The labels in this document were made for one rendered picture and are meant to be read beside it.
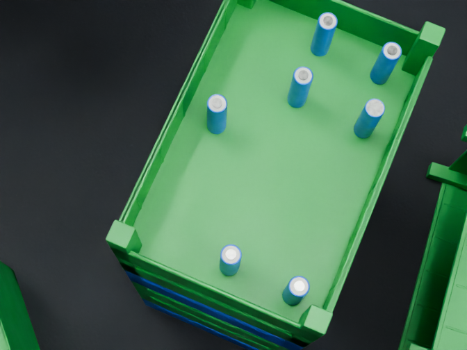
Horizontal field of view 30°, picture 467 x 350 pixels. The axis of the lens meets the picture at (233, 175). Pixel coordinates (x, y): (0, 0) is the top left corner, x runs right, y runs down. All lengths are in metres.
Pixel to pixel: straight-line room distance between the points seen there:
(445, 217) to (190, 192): 0.54
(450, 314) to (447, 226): 0.25
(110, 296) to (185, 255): 0.42
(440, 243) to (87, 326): 0.50
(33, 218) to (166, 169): 0.46
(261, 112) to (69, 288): 0.49
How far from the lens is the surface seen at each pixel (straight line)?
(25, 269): 1.24
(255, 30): 0.88
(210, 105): 0.78
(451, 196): 1.28
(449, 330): 1.04
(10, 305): 1.12
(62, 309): 1.23
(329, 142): 0.85
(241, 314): 0.84
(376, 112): 0.79
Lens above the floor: 1.20
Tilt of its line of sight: 75 degrees down
